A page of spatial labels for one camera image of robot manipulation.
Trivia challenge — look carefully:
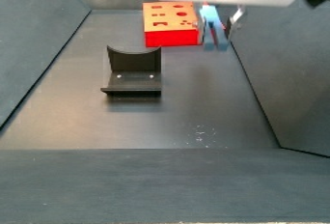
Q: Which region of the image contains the red shape-hole board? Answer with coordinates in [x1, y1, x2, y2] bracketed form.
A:
[143, 2, 200, 47]

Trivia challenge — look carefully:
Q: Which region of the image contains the blue double-square peg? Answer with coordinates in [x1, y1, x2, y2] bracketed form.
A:
[200, 5, 229, 51]

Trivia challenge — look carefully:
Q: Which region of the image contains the black curved bracket holder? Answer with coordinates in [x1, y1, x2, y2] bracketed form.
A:
[100, 46, 163, 95]

